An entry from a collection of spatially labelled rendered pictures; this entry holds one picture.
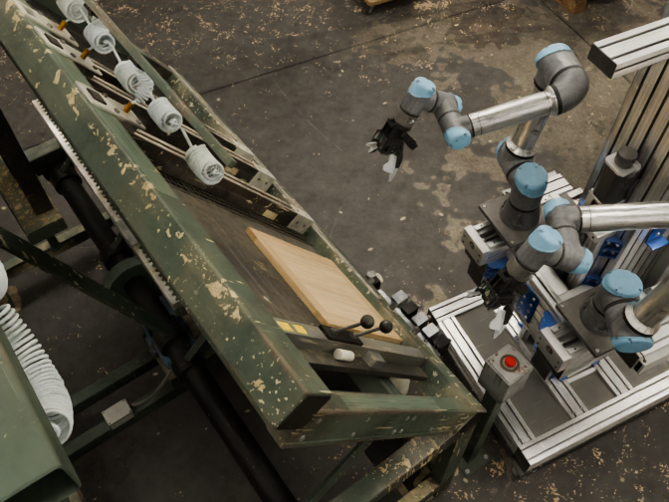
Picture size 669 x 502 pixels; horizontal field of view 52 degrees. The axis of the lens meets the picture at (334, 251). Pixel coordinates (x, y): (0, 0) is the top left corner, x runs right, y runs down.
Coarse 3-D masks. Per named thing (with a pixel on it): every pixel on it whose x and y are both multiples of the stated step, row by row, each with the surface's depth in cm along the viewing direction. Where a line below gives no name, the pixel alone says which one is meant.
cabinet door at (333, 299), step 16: (256, 240) 214; (272, 240) 224; (272, 256) 210; (288, 256) 224; (304, 256) 239; (320, 256) 256; (288, 272) 208; (304, 272) 223; (320, 272) 238; (336, 272) 256; (304, 288) 207; (320, 288) 221; (336, 288) 237; (352, 288) 253; (320, 304) 206; (336, 304) 221; (352, 304) 236; (368, 304) 251; (320, 320) 198; (336, 320) 205; (352, 320) 218; (368, 336) 222; (384, 336) 231
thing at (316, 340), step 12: (300, 324) 170; (288, 336) 160; (300, 336) 164; (312, 336) 170; (324, 336) 176; (312, 348) 173; (324, 348) 178; (336, 348) 183; (348, 348) 188; (360, 348) 194; (372, 348) 200; (384, 348) 210; (396, 348) 221; (408, 348) 232; (384, 360) 213; (396, 360) 220; (408, 360) 228; (420, 360) 236
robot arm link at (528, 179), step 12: (516, 168) 245; (528, 168) 242; (540, 168) 242; (516, 180) 242; (528, 180) 240; (540, 180) 240; (516, 192) 244; (528, 192) 240; (540, 192) 241; (516, 204) 248; (528, 204) 245
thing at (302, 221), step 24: (144, 72) 178; (144, 96) 185; (120, 120) 181; (144, 144) 191; (168, 144) 204; (168, 168) 203; (216, 192) 224; (240, 192) 232; (264, 192) 248; (288, 216) 259
